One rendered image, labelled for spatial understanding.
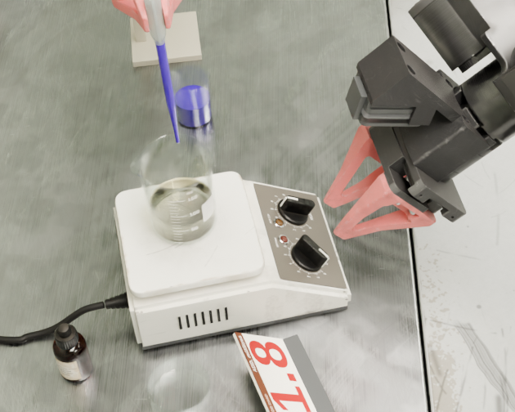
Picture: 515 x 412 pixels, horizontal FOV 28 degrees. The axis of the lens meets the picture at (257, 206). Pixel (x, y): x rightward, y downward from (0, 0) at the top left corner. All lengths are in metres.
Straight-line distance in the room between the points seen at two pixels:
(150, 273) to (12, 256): 0.20
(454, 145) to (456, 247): 0.25
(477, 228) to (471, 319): 0.11
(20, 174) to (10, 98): 0.12
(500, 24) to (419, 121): 0.09
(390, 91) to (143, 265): 0.29
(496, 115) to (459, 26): 0.07
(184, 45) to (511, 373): 0.54
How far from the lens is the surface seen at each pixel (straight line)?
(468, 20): 0.79
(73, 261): 1.03
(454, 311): 0.98
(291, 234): 0.95
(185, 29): 1.24
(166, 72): 0.79
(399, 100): 0.75
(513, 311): 0.99
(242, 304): 0.91
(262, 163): 1.08
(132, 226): 0.93
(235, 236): 0.91
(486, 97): 0.79
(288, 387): 0.90
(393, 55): 0.76
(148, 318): 0.91
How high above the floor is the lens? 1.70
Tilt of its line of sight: 50 degrees down
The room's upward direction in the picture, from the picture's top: 3 degrees counter-clockwise
